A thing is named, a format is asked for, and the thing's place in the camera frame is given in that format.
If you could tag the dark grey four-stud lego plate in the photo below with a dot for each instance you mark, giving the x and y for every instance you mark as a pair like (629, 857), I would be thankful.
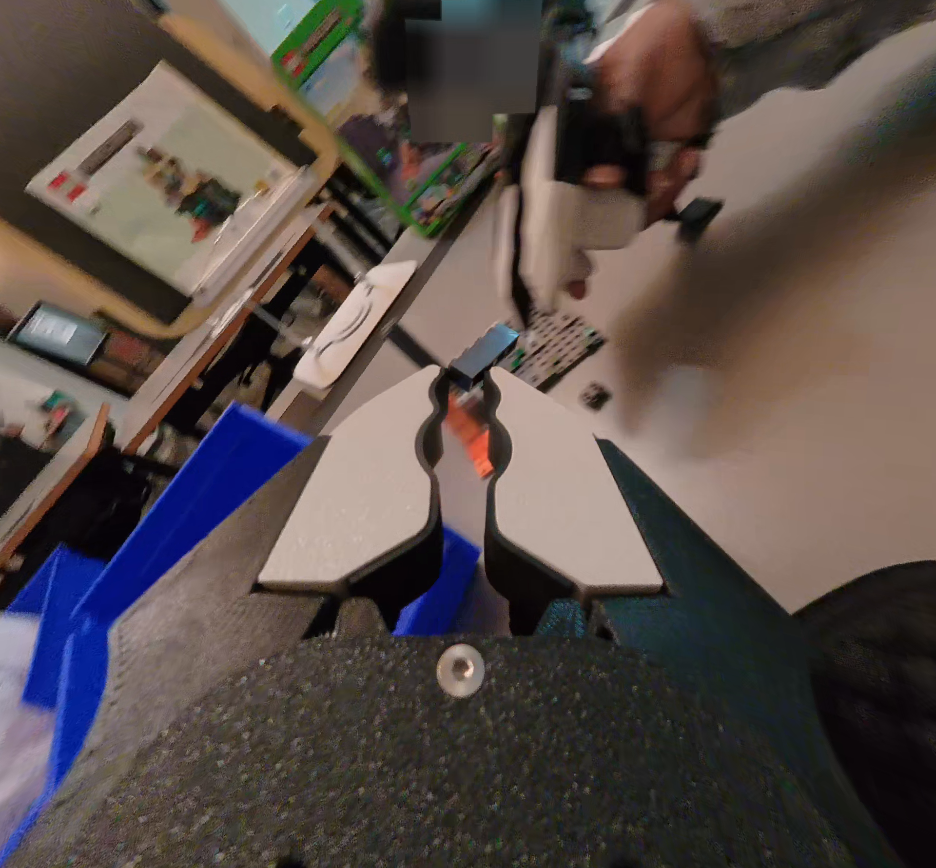
(482, 352)

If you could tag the blue plastic storage bin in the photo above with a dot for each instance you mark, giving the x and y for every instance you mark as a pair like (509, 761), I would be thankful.
(183, 502)
(58, 590)

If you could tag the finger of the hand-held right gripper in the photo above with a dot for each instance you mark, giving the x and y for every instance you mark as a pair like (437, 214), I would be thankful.
(545, 225)
(508, 246)

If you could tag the black office chair seat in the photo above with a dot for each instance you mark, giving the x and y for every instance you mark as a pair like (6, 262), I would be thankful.
(877, 700)

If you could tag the person's right hand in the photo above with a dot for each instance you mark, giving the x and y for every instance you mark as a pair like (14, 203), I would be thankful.
(673, 71)

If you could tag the dark grey six-stud lego plate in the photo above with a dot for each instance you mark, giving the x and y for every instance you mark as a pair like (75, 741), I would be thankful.
(596, 395)

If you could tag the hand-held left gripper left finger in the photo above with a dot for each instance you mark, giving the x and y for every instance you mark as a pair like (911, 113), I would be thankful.
(351, 510)

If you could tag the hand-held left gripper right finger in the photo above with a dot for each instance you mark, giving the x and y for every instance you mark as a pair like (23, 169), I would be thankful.
(570, 510)

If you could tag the grey and orange lego build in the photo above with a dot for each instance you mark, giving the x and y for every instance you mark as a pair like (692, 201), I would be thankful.
(563, 349)

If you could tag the lego set box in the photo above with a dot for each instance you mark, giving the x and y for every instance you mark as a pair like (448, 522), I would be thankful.
(314, 49)

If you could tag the wooden office desk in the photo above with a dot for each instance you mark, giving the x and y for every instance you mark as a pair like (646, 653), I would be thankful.
(205, 341)

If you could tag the white stand base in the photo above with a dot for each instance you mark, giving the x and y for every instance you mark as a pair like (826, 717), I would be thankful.
(380, 283)

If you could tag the lego instruction booklet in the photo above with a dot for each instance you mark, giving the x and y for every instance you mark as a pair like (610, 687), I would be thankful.
(146, 173)

